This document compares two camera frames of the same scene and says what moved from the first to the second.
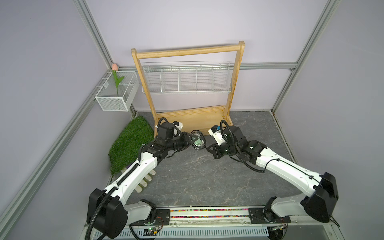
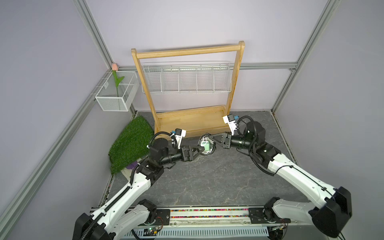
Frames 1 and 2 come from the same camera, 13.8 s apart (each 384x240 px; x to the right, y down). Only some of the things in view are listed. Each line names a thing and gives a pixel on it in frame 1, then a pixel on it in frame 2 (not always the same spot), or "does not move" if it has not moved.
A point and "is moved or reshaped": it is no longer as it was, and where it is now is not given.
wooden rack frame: (202, 120) does not move
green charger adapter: (198, 142) is moved or reshaped
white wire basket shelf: (189, 77) does not move
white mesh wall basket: (112, 97) does not move
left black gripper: (186, 140) -> (188, 156)
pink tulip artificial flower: (115, 68) does not move
